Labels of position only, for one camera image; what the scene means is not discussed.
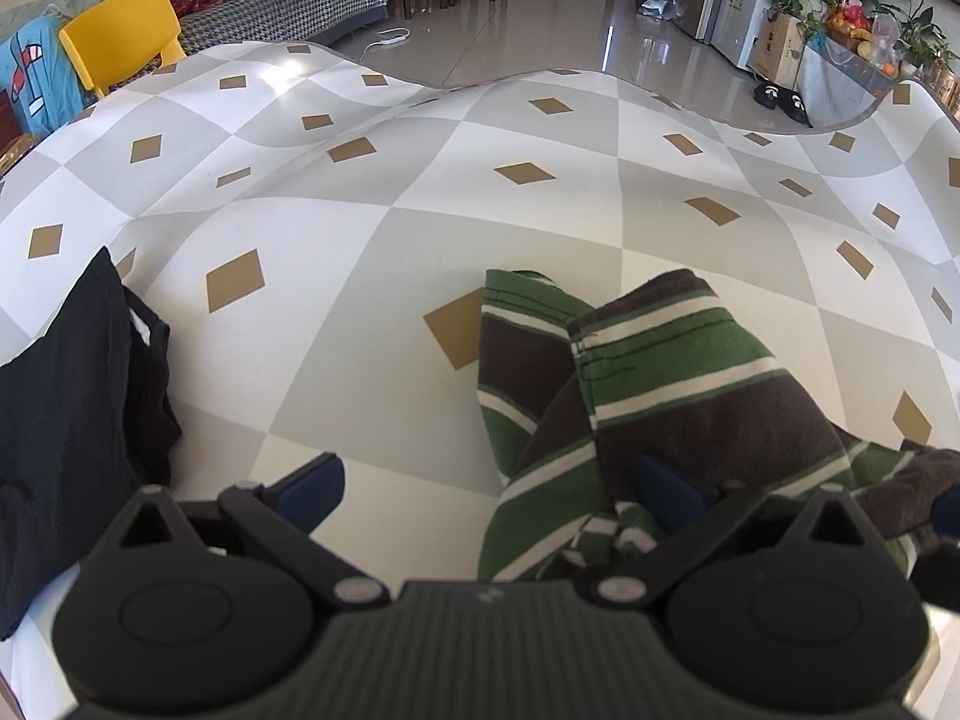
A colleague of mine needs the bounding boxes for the cardboard box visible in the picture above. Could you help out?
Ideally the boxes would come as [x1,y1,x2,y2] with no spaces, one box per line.
[752,11,808,88]

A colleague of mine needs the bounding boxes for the grey marble cabinet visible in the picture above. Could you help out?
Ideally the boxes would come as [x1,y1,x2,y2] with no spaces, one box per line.
[796,37,912,130]

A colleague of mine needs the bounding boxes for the grey white checkered tablecloth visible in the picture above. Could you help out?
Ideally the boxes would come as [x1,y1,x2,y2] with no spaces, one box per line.
[0,41,960,720]

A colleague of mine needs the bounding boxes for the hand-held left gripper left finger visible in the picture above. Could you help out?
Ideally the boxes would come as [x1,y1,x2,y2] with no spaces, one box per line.
[103,452,392,611]

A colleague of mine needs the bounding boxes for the houndstooth sofa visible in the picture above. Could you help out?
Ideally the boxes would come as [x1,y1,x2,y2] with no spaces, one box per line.
[176,0,392,57]

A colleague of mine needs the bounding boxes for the reddish wooden cabinet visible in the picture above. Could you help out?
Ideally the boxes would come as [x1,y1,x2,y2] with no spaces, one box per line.
[0,86,25,166]

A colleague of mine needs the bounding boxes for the blue cartoon cloth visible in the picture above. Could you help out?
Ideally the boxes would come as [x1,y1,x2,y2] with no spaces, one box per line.
[0,15,95,137]

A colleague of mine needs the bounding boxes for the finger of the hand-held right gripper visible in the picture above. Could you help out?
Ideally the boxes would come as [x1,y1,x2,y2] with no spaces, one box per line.
[910,490,960,607]

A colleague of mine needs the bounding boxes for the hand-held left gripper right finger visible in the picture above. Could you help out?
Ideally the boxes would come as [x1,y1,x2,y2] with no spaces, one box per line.
[591,452,880,611]

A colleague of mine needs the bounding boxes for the yellow plastic chair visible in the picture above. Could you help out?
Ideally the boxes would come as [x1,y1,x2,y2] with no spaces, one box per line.
[58,0,187,100]

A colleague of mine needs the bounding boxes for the black folded garment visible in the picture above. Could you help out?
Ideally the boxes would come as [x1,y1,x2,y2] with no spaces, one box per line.
[0,246,183,642]

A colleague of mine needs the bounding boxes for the fruit basket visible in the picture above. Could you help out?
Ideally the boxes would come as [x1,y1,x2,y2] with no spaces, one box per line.
[825,4,901,65]

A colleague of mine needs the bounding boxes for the gold jars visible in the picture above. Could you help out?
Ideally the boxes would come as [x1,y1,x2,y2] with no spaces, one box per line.
[928,64,960,122]

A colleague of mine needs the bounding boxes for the green brown striped t-shirt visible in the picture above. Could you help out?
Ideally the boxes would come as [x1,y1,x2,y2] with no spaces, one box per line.
[476,268,960,584]

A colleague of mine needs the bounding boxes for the white power strip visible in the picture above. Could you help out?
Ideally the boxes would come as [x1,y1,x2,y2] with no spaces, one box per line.
[360,28,412,61]

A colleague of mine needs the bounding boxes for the white chest freezer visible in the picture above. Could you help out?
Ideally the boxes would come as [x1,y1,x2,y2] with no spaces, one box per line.
[712,0,790,70]

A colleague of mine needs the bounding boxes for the small potted plant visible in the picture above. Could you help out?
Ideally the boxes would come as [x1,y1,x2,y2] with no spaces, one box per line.
[885,0,959,77]

